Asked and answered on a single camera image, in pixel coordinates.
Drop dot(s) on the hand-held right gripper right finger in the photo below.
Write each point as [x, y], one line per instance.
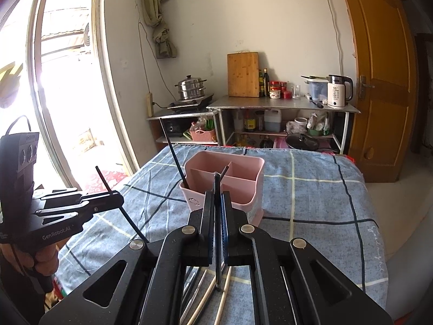
[224, 230]

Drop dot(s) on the pink utensil basket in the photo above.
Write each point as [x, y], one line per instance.
[209, 164]

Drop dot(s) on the black induction cooker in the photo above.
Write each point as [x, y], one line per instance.
[191, 104]

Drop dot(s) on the black kitchen knife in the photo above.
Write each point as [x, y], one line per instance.
[317, 104]

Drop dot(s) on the white ceramic mug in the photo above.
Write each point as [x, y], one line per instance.
[300, 124]

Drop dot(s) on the steel steamer pot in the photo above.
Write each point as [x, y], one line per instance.
[191, 88]

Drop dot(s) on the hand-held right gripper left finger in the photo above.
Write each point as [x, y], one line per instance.
[210, 230]

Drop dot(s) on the oil bottle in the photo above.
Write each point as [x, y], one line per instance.
[260, 84]

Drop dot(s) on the small red can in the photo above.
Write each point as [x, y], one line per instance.
[288, 95]

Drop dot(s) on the red lid jar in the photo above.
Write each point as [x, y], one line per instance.
[283, 86]
[274, 84]

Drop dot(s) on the printed white enamel bowl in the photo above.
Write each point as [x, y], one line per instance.
[274, 93]

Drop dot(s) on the black kitchen appliance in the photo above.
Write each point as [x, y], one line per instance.
[174, 128]

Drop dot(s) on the white plastic jug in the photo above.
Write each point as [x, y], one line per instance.
[272, 122]

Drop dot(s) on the black alloy chopstick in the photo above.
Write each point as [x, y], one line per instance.
[130, 220]
[193, 282]
[224, 171]
[217, 182]
[177, 164]

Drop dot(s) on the beige power strip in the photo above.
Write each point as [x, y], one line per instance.
[149, 105]

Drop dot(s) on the pink storage basket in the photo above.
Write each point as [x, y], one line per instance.
[203, 135]

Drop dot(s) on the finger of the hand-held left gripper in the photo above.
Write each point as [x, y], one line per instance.
[105, 209]
[105, 197]

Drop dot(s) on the hanging grey cloth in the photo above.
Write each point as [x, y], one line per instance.
[162, 40]

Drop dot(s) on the brown wooden door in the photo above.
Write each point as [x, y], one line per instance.
[379, 74]

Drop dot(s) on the white framed glass door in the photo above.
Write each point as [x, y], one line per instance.
[111, 108]

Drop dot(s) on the water filter pitcher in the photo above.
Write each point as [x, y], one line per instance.
[316, 89]

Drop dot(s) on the soy sauce bottle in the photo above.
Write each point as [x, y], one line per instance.
[249, 123]

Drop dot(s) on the dark sauce bottle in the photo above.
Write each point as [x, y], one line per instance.
[266, 83]

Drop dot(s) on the clear glass cup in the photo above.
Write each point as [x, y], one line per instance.
[296, 92]

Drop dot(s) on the red patterned cloth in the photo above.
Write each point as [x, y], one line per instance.
[108, 180]

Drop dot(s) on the plastic food bags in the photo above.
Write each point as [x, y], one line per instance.
[318, 123]

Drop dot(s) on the metal kitchen shelf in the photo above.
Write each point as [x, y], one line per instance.
[270, 103]

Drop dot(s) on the white electric kettle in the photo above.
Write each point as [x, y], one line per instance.
[336, 93]

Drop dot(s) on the bamboo cutting board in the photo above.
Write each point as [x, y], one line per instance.
[243, 74]

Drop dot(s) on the black lidded frying pan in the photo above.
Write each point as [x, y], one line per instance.
[301, 141]

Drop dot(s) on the blue plaid blanket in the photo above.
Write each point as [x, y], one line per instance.
[304, 210]

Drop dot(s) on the person's left hand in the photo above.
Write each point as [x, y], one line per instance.
[45, 260]

